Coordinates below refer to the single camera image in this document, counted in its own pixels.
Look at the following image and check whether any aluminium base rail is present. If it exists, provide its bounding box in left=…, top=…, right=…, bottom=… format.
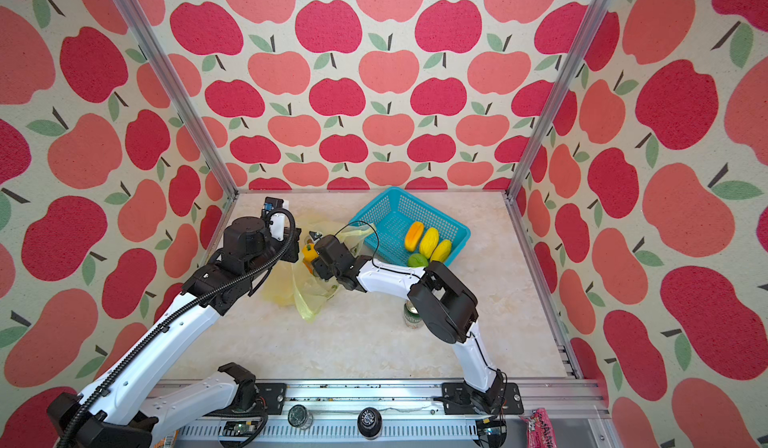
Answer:
left=161, top=378, right=613, bottom=448

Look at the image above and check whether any yellow toy corn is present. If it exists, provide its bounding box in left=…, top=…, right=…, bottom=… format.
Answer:
left=430, top=239, right=453, bottom=263

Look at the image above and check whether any green toy fruit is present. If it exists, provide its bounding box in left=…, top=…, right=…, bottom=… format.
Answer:
left=407, top=253, right=429, bottom=268

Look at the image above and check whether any black round knob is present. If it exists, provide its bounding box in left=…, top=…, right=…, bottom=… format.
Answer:
left=356, top=407, right=383, bottom=440

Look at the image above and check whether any yellow plastic avocado-print bag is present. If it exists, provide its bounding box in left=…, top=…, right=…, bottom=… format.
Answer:
left=259, top=211, right=373, bottom=322

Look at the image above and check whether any small glass jar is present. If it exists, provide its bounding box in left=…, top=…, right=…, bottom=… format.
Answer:
left=287, top=404, right=314, bottom=431

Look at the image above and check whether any yellow toy banana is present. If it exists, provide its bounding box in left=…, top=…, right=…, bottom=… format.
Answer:
left=419, top=227, right=440, bottom=259

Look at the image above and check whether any orange toy fruit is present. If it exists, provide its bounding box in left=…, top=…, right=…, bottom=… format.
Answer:
left=301, top=243, right=318, bottom=274

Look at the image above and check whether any yellow toy mango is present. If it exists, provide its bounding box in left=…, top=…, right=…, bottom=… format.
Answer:
left=404, top=221, right=424, bottom=252

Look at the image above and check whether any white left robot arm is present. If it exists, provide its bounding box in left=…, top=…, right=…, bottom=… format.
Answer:
left=47, top=217, right=301, bottom=447

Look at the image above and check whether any pink snack packet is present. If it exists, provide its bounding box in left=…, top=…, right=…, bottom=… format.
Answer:
left=520, top=408, right=557, bottom=448

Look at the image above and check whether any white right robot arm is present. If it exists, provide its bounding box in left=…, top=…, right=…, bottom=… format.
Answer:
left=311, top=235, right=506, bottom=415

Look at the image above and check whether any aluminium frame post left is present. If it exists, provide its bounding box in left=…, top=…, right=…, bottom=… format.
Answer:
left=112, top=0, right=239, bottom=201

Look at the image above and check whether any teal plastic mesh basket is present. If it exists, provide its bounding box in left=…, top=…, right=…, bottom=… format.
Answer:
left=350, top=187, right=471, bottom=266

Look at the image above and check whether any green drink can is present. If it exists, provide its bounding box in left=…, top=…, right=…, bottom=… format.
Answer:
left=403, top=301, right=423, bottom=329

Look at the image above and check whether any aluminium frame post right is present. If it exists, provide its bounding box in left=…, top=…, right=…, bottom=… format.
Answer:
left=505, top=0, right=613, bottom=202

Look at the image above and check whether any aluminium frame post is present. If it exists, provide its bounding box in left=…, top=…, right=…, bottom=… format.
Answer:
left=505, top=0, right=613, bottom=202
left=112, top=0, right=239, bottom=201

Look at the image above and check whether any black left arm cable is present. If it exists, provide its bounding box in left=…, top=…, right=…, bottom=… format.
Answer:
left=56, top=206, right=298, bottom=448

